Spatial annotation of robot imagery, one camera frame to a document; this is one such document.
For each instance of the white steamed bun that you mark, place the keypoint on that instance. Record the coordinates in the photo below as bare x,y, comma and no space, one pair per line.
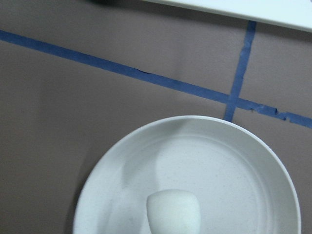
173,212

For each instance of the cream round plate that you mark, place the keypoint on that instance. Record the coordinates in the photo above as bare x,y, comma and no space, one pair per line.
241,185

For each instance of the white bear tray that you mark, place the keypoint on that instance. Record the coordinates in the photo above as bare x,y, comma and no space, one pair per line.
294,14

